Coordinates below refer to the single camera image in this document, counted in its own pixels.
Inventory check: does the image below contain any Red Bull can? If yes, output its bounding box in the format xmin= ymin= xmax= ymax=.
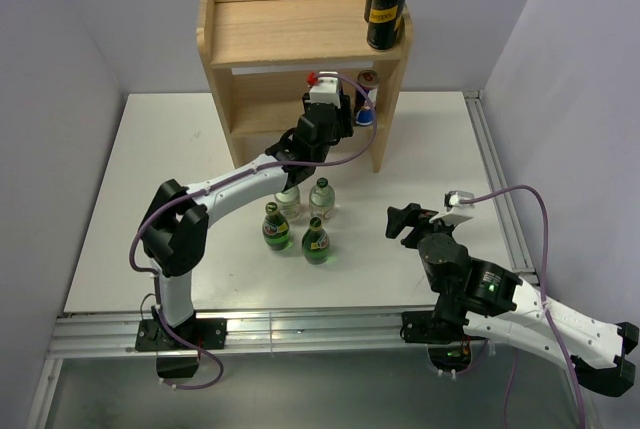
xmin=354 ymin=69 xmax=380 ymax=127

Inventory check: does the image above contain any green glass bottle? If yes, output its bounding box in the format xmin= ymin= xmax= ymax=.
xmin=302 ymin=216 xmax=330 ymax=265
xmin=262 ymin=202 xmax=291 ymax=251

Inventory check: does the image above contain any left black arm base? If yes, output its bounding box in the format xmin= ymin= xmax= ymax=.
xmin=134 ymin=315 xmax=227 ymax=380

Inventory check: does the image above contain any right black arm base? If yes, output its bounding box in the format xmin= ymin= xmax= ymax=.
xmin=399 ymin=310 xmax=490 ymax=380

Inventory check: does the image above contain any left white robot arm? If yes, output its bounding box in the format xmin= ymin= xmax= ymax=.
xmin=129 ymin=92 xmax=354 ymax=348

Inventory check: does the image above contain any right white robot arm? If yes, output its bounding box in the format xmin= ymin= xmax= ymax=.
xmin=385 ymin=203 xmax=639 ymax=397

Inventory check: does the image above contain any wooden two-tier shelf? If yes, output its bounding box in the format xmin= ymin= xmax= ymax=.
xmin=196 ymin=0 xmax=413 ymax=172

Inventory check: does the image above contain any right clear Chang bottle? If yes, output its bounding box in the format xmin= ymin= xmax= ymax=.
xmin=309 ymin=177 xmax=335 ymax=220

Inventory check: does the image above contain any clear chang bottle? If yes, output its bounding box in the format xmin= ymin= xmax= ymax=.
xmin=274 ymin=186 xmax=301 ymax=221
xmin=309 ymin=177 xmax=335 ymax=220

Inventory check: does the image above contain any left clear Chang bottle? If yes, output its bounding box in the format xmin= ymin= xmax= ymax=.
xmin=274 ymin=186 xmax=301 ymax=221

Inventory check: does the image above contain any front black yellow can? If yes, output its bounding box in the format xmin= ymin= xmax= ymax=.
xmin=367 ymin=0 xmax=406 ymax=51

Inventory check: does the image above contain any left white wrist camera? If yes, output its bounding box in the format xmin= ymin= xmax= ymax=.
xmin=307 ymin=71 xmax=343 ymax=107

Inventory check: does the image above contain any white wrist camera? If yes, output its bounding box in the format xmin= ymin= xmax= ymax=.
xmin=307 ymin=71 xmax=343 ymax=107
xmin=429 ymin=190 xmax=475 ymax=226

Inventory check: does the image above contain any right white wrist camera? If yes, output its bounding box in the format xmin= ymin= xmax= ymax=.
xmin=429 ymin=190 xmax=475 ymax=226

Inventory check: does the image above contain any right aluminium rail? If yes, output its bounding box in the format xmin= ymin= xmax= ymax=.
xmin=462 ymin=90 xmax=544 ymax=285

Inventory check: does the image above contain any aluminium rail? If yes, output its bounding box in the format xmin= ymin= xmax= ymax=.
xmin=462 ymin=90 xmax=544 ymax=285
xmin=45 ymin=305 xmax=431 ymax=360

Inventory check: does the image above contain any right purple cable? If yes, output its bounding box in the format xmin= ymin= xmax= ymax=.
xmin=462 ymin=184 xmax=586 ymax=429

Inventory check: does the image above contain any purple cable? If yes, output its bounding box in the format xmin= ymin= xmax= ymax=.
xmin=462 ymin=184 xmax=586 ymax=429
xmin=128 ymin=73 xmax=380 ymax=390

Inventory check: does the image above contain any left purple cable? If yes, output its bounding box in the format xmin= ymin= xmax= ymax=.
xmin=128 ymin=73 xmax=380 ymax=390

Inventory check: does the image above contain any front aluminium rail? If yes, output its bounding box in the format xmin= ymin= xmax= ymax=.
xmin=45 ymin=305 xmax=431 ymax=360

